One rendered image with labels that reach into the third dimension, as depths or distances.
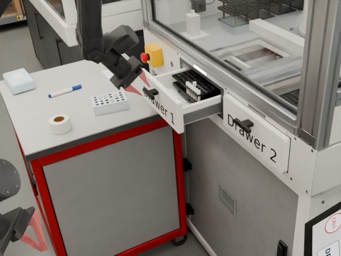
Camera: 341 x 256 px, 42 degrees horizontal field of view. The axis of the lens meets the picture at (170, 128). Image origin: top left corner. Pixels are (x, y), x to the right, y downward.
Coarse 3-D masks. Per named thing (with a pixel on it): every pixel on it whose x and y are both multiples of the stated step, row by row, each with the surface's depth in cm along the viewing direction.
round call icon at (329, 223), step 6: (330, 216) 78; (336, 216) 76; (324, 222) 78; (330, 222) 77; (336, 222) 75; (324, 228) 77; (330, 228) 76; (336, 228) 74; (324, 234) 76; (330, 234) 74
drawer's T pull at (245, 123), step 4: (236, 120) 124; (240, 120) 124; (244, 120) 124; (248, 120) 124; (236, 124) 124; (240, 124) 123; (244, 124) 122; (248, 124) 122; (252, 124) 123; (244, 128) 121; (248, 128) 120; (248, 132) 120
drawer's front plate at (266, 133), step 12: (228, 96) 133; (228, 108) 133; (240, 108) 127; (252, 120) 123; (264, 120) 120; (252, 132) 125; (264, 132) 119; (276, 132) 115; (252, 144) 127; (264, 144) 121; (276, 144) 116; (288, 144) 113; (264, 156) 123; (276, 156) 118; (288, 156) 115; (276, 168) 119
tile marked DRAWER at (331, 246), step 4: (336, 240) 72; (332, 244) 72; (336, 244) 71; (324, 248) 73; (328, 248) 72; (332, 248) 72; (336, 248) 71; (320, 252) 74; (324, 252) 73; (328, 252) 72; (332, 252) 71; (336, 252) 70
